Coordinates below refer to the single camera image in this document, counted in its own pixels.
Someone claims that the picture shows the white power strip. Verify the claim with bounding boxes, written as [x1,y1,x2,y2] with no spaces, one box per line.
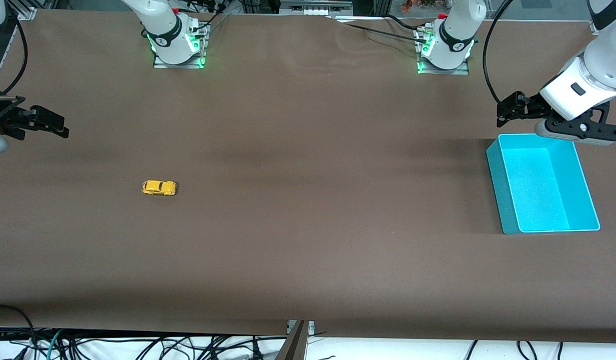
[280,0,353,16]

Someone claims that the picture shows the teal plastic bin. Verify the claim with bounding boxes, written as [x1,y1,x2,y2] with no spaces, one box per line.
[486,133,601,236]

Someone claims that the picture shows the black looped floor cable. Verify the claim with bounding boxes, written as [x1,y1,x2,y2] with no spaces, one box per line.
[0,304,37,360]

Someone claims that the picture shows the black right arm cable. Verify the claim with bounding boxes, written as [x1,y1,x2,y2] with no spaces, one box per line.
[2,5,29,96]

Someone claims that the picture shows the black base connector cables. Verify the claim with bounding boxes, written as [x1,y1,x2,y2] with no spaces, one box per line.
[185,0,233,33]

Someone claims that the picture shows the orange plastic items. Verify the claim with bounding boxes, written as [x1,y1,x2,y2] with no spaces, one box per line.
[400,0,438,13]

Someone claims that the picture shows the aluminium frame profile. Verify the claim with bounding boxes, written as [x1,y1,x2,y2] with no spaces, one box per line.
[8,0,38,21]

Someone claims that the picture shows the brown table cover sheet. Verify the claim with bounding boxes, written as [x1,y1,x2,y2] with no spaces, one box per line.
[0,9,616,344]

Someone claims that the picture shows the dark metal table brace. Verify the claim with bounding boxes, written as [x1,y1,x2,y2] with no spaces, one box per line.
[274,320,308,360]

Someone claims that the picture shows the long black table cable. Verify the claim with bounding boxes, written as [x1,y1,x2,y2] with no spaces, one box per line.
[328,16,431,47]

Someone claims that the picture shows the teal floor cable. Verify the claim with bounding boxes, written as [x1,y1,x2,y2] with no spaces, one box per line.
[45,328,64,360]

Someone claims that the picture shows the short black table cable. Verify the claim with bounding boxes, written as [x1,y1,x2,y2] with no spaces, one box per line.
[385,14,428,33]

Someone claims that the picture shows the yellow beetle toy car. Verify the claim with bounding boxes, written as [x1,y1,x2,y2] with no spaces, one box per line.
[141,179,178,197]

